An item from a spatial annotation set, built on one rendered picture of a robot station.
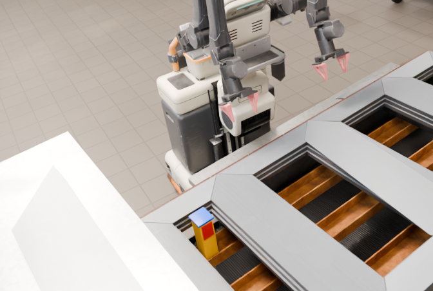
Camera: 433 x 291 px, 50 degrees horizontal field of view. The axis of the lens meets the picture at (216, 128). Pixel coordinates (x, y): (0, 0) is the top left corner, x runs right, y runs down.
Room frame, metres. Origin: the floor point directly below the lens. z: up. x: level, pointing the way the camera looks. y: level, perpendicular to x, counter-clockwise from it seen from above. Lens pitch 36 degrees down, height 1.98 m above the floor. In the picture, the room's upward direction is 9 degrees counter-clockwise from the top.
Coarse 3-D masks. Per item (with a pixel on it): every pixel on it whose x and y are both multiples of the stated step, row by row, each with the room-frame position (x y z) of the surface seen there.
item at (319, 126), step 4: (312, 124) 1.44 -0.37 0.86; (316, 124) 1.44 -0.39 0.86; (320, 124) 1.44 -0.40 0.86; (324, 124) 1.43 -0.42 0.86; (328, 124) 1.43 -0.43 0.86; (332, 124) 1.42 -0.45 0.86; (308, 128) 1.42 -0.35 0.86; (312, 128) 1.42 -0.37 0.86; (316, 128) 1.41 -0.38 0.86; (320, 128) 1.41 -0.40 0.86; (324, 128) 1.41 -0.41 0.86; (328, 128) 1.40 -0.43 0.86; (308, 132) 1.40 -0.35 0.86; (312, 132) 1.40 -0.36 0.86; (316, 132) 1.39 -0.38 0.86; (320, 132) 1.39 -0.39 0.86; (308, 136) 1.37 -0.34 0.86
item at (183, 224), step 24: (432, 72) 1.72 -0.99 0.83; (384, 96) 1.57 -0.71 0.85; (360, 120) 1.48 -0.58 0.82; (432, 120) 1.37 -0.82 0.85; (264, 168) 1.24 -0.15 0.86; (336, 168) 1.21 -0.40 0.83; (216, 216) 1.08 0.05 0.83; (240, 240) 0.96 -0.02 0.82; (264, 264) 0.87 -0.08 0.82; (432, 288) 0.70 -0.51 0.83
